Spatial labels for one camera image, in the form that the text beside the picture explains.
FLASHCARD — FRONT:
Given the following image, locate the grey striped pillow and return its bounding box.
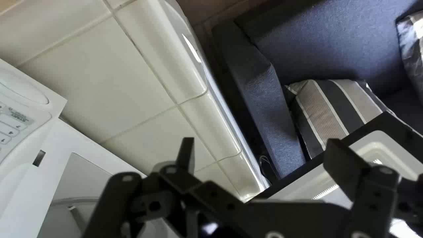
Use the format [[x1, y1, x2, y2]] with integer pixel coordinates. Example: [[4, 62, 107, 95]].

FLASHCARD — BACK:
[[285, 79, 390, 159]]

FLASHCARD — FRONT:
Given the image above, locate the white tiled round stand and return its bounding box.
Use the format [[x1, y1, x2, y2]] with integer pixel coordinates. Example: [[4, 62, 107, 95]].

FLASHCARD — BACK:
[[0, 0, 269, 201]]

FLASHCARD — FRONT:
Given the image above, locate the dark blue sofa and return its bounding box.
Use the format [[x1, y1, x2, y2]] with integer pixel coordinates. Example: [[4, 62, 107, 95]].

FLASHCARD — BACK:
[[213, 0, 423, 184]]

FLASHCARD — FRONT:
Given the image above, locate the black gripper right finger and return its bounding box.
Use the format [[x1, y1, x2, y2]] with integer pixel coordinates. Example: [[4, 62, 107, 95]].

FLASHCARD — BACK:
[[324, 139, 400, 238]]

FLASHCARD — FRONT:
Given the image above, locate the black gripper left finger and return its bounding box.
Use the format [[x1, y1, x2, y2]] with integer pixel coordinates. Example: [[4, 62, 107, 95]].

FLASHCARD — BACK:
[[82, 138, 195, 238]]

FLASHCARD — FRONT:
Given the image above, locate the microwave door with window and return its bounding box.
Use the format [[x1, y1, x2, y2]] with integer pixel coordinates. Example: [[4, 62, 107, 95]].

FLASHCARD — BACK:
[[246, 110, 423, 238]]

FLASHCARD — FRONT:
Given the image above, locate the white microwave oven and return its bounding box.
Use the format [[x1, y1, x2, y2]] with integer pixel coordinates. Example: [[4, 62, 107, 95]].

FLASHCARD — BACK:
[[0, 60, 133, 238]]

